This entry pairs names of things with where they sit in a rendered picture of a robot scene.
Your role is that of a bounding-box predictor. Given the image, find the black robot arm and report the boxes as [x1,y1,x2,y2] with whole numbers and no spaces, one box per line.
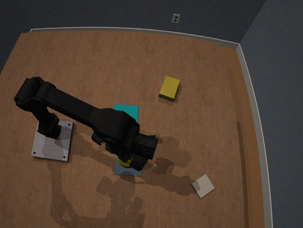
[14,77,158,160]

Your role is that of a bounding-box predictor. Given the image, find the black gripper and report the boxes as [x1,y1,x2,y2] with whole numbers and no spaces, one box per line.
[92,133,148,171]

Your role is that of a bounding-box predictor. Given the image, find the yellow rectangular block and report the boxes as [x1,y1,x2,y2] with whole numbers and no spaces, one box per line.
[159,76,179,102]

